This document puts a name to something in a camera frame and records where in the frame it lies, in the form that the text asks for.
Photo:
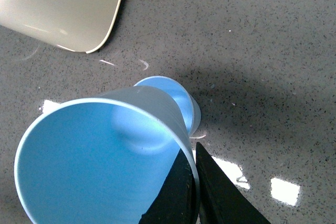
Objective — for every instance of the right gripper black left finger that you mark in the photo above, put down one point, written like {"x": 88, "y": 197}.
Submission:
{"x": 175, "y": 202}

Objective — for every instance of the cream white toaster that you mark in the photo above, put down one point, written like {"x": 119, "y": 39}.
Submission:
{"x": 74, "y": 25}

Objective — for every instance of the blue cup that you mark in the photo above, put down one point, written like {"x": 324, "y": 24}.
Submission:
{"x": 102, "y": 159}
{"x": 189, "y": 107}

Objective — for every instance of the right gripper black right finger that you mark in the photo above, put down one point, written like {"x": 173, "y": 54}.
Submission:
{"x": 221, "y": 201}

